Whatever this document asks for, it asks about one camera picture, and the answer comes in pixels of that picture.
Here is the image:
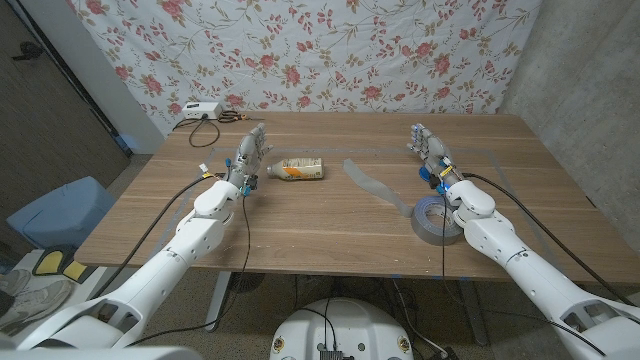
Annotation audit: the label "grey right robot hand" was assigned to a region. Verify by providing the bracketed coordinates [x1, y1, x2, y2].
[406, 123, 465, 190]

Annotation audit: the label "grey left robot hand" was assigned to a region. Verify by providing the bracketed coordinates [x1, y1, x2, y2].
[227, 123, 274, 190]

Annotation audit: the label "plastic bottle with orange label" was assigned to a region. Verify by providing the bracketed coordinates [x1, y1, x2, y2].
[266, 157, 326, 182]

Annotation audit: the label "grey duct tape roll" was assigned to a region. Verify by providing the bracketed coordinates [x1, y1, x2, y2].
[342, 158, 466, 247]

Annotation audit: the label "white power box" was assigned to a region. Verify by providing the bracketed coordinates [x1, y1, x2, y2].
[181, 101, 224, 121]

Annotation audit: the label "floral backdrop cloth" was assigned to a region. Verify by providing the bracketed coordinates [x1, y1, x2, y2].
[67, 0, 544, 139]

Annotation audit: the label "white table leg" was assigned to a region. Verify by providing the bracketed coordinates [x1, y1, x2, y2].
[204, 271, 234, 334]

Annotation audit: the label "grey table leg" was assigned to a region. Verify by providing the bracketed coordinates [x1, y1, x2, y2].
[457, 279, 491, 347]

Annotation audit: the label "white robot torso base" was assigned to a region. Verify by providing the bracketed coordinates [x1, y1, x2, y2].
[269, 297, 415, 360]

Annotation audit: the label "yellow black foot pedal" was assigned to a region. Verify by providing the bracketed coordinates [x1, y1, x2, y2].
[62, 259, 99, 285]
[32, 248, 66, 277]

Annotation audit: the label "grey sneaker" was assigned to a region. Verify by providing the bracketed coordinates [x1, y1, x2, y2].
[0, 279, 75, 331]
[0, 268, 32, 296]

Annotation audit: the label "orange handled scissors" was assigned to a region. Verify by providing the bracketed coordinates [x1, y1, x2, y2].
[218, 110, 266, 124]

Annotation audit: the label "thin black power cable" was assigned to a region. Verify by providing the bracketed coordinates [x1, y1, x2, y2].
[172, 115, 221, 149]

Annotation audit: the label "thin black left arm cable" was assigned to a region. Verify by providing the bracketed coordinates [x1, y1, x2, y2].
[127, 192, 252, 347]

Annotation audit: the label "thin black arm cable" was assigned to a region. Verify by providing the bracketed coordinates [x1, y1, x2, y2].
[439, 192, 607, 357]
[127, 192, 252, 347]

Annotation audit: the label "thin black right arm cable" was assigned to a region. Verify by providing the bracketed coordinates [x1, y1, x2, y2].
[439, 192, 607, 357]

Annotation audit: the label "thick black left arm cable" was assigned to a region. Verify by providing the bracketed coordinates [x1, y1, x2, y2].
[91, 172, 226, 300]

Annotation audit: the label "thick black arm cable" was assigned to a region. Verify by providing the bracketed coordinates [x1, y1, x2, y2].
[462, 172, 637, 307]
[91, 172, 226, 300]

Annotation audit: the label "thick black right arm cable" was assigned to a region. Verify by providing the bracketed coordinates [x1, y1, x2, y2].
[462, 172, 637, 307]

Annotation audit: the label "black wall hook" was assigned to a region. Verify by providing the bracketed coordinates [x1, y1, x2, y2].
[12, 41, 45, 62]

